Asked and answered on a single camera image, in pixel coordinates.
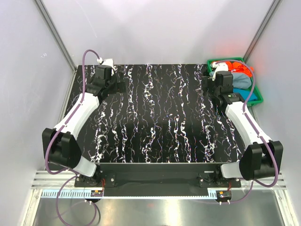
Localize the grey-blue t shirt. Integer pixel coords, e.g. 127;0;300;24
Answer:
232;73;252;89

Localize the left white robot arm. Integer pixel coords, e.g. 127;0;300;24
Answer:
42;63;126;186

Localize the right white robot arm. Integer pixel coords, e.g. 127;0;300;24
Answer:
201;71;284;187

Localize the teal blue t shirt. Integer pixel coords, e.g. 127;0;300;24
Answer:
233;88;258;102

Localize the orange t shirt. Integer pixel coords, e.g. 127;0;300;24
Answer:
211;60;255;78

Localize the green plastic bin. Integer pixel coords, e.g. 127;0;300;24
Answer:
206;57;264;107

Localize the right small connector box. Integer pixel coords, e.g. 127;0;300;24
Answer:
216;190;232;202

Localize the small connector box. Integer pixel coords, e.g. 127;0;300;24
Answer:
216;190;232;202
91;189;104;197

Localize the left small connector box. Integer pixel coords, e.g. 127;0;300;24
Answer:
91;189;104;197

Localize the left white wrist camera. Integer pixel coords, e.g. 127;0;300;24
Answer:
96;58;115;71

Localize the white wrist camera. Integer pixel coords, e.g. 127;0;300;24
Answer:
212;61;229;81
96;58;115;71

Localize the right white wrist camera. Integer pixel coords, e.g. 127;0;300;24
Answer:
212;61;229;81

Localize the left aluminium corner post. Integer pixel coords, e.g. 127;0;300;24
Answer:
32;0;78;73

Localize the aluminium corner post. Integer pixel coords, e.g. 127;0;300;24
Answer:
32;0;78;73
243;0;282;62

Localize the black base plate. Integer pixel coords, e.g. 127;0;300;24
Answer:
75;163;241;199

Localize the right aluminium corner post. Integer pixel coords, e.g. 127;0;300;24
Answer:
243;0;282;62

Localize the aluminium rail frame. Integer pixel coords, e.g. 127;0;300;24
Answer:
32;170;287;190

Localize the white slotted cable duct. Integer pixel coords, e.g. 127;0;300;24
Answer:
41;189;218;200

